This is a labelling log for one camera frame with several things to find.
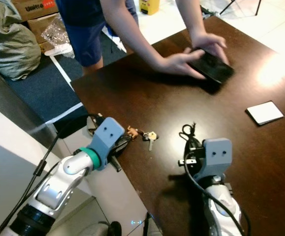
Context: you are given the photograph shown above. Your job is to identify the black phone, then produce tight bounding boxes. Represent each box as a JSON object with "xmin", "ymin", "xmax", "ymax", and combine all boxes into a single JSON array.
[{"xmin": 189, "ymin": 49, "xmax": 235, "ymax": 85}]

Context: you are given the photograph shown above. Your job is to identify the person's right hand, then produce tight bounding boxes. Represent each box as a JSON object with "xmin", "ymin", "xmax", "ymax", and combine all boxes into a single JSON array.
[{"xmin": 157, "ymin": 48, "xmax": 207, "ymax": 81}]

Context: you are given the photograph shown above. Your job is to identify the person's left hand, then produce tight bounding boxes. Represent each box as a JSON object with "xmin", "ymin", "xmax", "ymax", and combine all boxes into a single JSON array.
[{"xmin": 184, "ymin": 32, "xmax": 231, "ymax": 65}]

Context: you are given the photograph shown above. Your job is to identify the brown wooden table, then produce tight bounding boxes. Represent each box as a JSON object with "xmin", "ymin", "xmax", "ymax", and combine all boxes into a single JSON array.
[{"xmin": 70, "ymin": 15, "xmax": 285, "ymax": 236}]

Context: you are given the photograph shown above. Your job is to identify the brown sandal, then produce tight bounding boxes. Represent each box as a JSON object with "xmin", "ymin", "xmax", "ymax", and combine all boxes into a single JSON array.
[{"xmin": 86, "ymin": 116, "xmax": 98, "ymax": 136}]

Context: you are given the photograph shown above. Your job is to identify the white square card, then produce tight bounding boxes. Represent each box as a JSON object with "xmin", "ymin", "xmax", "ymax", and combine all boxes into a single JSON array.
[{"xmin": 246, "ymin": 101, "xmax": 285, "ymax": 126}]

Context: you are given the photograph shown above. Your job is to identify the grey left robot foot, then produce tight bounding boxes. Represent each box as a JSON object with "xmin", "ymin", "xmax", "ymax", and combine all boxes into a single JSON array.
[{"xmin": 103, "ymin": 221, "xmax": 123, "ymax": 236}]

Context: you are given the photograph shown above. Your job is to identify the white tape line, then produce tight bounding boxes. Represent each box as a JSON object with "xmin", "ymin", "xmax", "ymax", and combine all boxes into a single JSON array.
[{"xmin": 29, "ymin": 53, "xmax": 85, "ymax": 132}]

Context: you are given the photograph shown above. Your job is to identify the dark blue carpet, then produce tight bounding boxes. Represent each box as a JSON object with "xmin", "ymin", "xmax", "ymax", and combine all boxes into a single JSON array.
[{"xmin": 9, "ymin": 37, "xmax": 123, "ymax": 138}]

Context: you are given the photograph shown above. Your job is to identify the white magnetic board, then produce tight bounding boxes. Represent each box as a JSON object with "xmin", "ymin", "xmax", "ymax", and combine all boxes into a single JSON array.
[{"xmin": 0, "ymin": 101, "xmax": 64, "ymax": 236}]

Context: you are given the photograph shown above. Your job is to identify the person in blue shorts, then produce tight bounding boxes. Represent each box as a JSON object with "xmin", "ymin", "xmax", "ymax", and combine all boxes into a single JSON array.
[{"xmin": 56, "ymin": 0, "xmax": 111, "ymax": 77}]

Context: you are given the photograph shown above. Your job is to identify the yellow container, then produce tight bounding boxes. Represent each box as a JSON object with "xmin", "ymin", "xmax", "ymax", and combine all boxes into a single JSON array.
[{"xmin": 139, "ymin": 0, "xmax": 160, "ymax": 15}]

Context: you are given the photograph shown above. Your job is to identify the grey-green sack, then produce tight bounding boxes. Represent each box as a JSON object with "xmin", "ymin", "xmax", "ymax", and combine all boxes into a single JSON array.
[{"xmin": 0, "ymin": 0, "xmax": 42, "ymax": 81}]

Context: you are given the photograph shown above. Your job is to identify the plain cardboard box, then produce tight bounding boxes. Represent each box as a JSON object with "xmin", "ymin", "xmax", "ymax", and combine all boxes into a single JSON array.
[{"xmin": 27, "ymin": 12, "xmax": 64, "ymax": 52}]

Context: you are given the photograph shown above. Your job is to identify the cardboard box with red logo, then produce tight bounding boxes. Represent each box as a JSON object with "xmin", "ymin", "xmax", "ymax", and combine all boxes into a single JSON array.
[{"xmin": 12, "ymin": 0, "xmax": 59, "ymax": 21}]

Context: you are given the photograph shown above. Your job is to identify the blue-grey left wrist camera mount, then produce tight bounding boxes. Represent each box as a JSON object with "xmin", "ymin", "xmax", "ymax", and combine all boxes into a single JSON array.
[{"xmin": 94, "ymin": 117, "xmax": 126, "ymax": 172}]

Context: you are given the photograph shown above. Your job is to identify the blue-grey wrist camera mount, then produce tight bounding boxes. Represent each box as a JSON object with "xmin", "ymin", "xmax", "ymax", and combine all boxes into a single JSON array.
[
  {"xmin": 196, "ymin": 138, "xmax": 233, "ymax": 180},
  {"xmin": 94, "ymin": 117, "xmax": 126, "ymax": 172}
]

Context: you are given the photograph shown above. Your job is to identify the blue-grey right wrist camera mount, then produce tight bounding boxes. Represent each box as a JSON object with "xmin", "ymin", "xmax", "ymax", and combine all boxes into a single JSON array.
[{"xmin": 196, "ymin": 138, "xmax": 233, "ymax": 180}]

